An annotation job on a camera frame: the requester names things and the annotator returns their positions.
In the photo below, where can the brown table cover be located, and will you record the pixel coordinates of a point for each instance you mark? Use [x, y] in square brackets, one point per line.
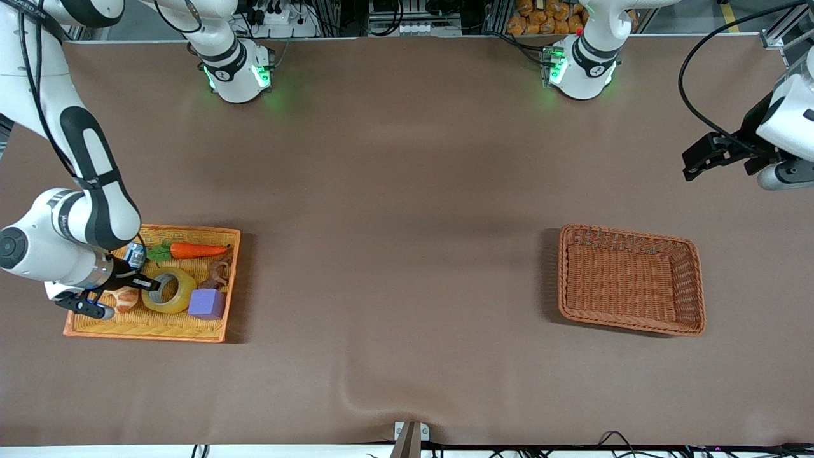
[407, 191]

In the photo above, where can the orange wicker tray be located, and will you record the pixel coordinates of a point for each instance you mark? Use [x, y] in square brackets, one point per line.
[159, 326]

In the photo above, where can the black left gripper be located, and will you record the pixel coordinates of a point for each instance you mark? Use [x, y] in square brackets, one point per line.
[748, 137]

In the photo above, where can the yellowish clear tape roll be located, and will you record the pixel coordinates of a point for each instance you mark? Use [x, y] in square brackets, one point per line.
[186, 294]

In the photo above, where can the metal table clamp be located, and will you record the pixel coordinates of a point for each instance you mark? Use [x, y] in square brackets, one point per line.
[410, 436]

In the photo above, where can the small blue can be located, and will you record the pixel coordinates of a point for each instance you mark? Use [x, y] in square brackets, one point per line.
[135, 254]

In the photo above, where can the white power strip with plugs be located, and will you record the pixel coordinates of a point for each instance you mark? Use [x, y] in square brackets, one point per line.
[286, 22]

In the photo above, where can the purple block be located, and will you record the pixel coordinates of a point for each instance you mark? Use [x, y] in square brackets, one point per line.
[206, 304]

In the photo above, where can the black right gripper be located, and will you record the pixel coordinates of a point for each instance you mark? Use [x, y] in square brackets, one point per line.
[121, 271]

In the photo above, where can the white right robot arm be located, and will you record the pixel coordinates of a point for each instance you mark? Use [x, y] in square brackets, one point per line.
[95, 165]

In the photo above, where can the brown toy figurine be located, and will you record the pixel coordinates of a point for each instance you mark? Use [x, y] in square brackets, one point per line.
[219, 273]

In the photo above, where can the toy croissant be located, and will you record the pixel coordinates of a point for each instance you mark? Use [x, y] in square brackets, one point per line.
[127, 298]

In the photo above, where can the orange toy carrot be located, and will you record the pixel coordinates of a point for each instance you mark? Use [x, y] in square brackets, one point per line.
[197, 250]

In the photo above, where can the long white power strip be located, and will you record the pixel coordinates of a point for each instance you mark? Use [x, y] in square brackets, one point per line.
[420, 28]

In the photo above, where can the brown wicker basket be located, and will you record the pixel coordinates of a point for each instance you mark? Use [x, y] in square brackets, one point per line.
[617, 280]

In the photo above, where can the pile of orange toy breads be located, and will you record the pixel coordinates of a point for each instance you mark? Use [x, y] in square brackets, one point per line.
[547, 19]

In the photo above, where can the aluminium frame profile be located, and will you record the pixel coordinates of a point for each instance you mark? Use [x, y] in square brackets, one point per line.
[788, 28]

